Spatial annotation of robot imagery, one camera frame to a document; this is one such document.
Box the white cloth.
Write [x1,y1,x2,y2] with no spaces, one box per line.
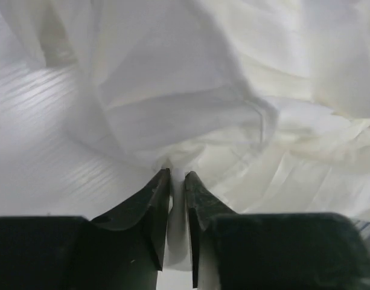
[0,0,370,288]

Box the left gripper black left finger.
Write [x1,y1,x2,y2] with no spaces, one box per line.
[0,169,170,289]

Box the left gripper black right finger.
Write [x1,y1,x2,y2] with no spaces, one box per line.
[184,172,370,289]

